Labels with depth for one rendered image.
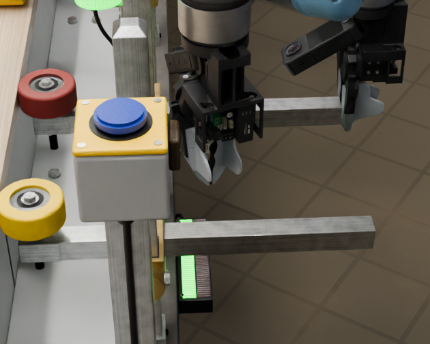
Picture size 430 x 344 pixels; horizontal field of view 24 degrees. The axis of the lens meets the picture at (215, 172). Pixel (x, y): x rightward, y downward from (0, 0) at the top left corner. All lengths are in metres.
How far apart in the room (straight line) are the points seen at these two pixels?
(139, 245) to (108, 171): 0.09
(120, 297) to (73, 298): 0.62
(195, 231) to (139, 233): 0.42
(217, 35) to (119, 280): 0.29
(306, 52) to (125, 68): 0.40
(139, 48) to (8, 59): 0.50
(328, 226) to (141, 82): 0.34
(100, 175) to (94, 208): 0.03
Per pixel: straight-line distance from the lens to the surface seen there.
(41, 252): 1.23
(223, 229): 1.22
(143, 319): 0.87
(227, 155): 1.14
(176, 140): 0.75
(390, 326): 2.30
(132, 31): 1.00
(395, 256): 2.47
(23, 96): 1.38
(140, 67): 1.01
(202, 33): 1.00
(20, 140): 1.60
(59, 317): 1.44
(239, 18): 1.00
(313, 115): 1.42
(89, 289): 1.48
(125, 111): 0.75
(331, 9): 0.91
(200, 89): 1.06
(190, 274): 1.37
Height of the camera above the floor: 1.65
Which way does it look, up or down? 38 degrees down
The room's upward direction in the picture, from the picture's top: straight up
